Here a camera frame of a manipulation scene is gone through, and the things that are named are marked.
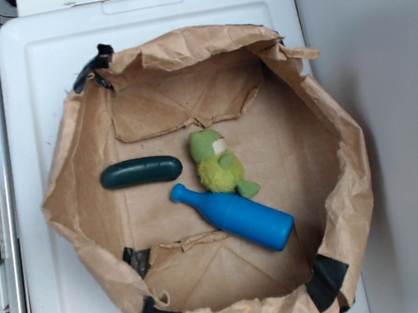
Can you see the dark green toy cucumber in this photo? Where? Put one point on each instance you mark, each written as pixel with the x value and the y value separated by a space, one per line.
pixel 136 172

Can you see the green plush animal toy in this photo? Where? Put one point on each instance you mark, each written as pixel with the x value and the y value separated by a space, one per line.
pixel 218 168

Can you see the blue plastic toy bottle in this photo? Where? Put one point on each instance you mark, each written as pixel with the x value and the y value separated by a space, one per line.
pixel 239 216

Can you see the crumpled brown paper bag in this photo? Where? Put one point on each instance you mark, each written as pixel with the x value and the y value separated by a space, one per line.
pixel 152 255

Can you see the white plastic bin lid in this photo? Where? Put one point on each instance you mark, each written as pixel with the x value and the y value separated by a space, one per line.
pixel 40 56

